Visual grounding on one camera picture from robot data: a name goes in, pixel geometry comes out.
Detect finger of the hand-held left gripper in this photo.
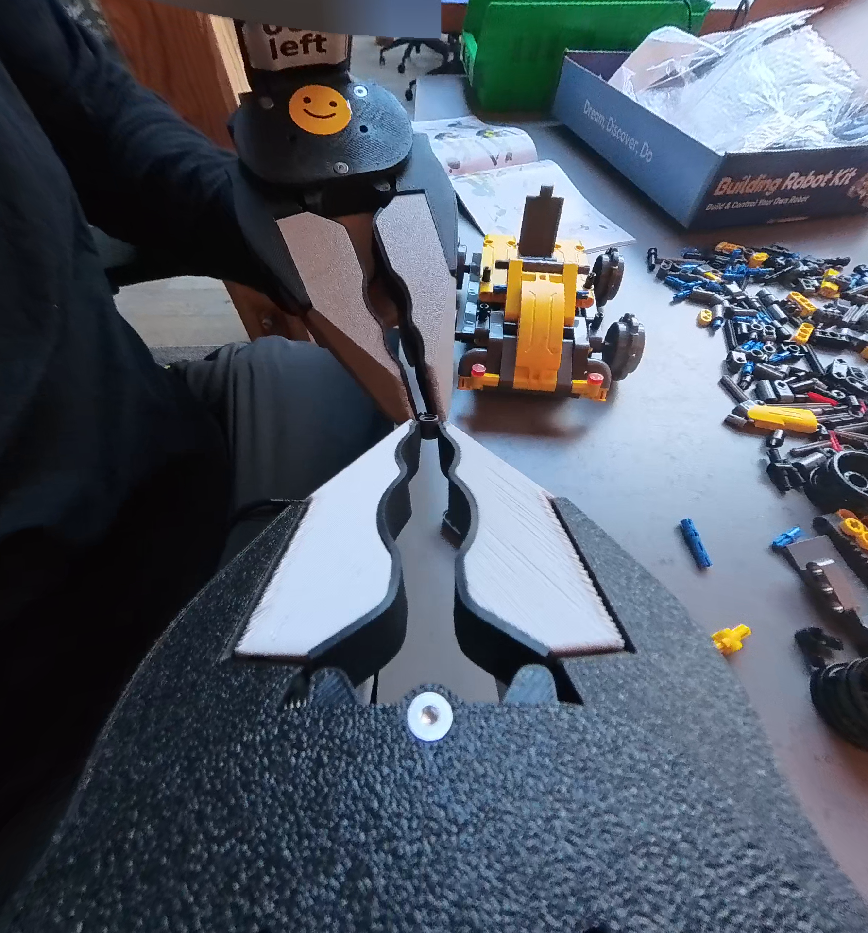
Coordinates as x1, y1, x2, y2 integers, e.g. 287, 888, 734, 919
372, 191, 455, 422
275, 211, 416, 424

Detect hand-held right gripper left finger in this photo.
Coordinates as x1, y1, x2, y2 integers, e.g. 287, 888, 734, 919
236, 421, 424, 682

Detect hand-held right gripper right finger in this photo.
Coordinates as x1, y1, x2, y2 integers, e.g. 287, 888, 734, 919
437, 423, 626, 686

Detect black toy beam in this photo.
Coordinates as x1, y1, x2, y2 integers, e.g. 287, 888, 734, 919
418, 413, 473, 549

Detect person's left forearm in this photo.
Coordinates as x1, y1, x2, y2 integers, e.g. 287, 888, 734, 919
11, 0, 296, 307

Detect grey desk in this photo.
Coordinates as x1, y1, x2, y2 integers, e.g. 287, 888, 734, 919
372, 73, 868, 905

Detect black office chair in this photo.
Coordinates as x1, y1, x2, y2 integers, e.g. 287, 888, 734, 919
377, 33, 460, 102

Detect instruction booklet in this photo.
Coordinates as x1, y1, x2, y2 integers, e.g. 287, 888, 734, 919
412, 117, 637, 256

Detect yellow toy brick car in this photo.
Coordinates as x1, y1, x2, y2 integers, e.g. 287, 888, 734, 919
454, 184, 646, 403

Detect person's dark pants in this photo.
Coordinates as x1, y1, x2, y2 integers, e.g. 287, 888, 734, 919
150, 337, 413, 555

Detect green plastic bin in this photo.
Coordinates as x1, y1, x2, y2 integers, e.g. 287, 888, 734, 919
461, 0, 715, 114

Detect brown wooden panel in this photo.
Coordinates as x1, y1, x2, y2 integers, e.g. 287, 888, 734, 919
99, 0, 311, 344

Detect blue cardboard box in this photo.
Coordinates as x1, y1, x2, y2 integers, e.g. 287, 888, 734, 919
552, 7, 868, 233

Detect yellow curved toy panel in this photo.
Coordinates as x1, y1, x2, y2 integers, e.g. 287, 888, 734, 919
725, 401, 819, 434

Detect black angled toy connector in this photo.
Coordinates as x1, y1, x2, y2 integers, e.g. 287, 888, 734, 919
794, 628, 845, 668

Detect person's black jacket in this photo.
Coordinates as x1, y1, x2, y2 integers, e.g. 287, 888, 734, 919
0, 0, 260, 933

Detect black toy gear rack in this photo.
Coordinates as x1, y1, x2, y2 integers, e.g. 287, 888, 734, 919
813, 510, 868, 584

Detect black toy wheel rim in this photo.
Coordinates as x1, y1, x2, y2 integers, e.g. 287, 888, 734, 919
805, 450, 868, 515

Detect pile of toy brick parts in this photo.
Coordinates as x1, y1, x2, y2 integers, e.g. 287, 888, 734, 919
645, 241, 868, 657

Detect black spoked toy wheel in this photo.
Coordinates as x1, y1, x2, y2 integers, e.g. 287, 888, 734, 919
810, 656, 868, 753

